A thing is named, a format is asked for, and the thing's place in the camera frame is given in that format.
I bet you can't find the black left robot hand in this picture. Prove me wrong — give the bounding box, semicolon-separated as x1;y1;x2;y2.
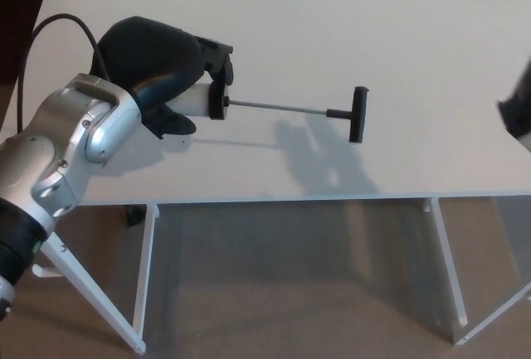
95;15;236;140

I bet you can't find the white air pump black handle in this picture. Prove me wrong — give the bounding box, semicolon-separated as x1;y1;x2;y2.
168;83;370;143

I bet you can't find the white hook on desk leg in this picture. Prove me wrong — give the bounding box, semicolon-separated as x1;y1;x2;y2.
32;265;63;280

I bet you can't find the white metal desk leg frame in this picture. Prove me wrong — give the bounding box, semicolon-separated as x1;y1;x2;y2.
40;203;161;355
421;196;531;347

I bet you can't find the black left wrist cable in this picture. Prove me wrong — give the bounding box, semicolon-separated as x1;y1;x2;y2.
16;13;111;134

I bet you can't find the dark brown wooden panel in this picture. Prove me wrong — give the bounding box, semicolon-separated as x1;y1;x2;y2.
0;0;53;85

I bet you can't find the small black floor object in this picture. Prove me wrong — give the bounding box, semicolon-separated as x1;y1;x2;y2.
124;206;145;227

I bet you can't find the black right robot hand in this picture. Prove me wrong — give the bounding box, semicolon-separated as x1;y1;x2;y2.
496;54;531;153

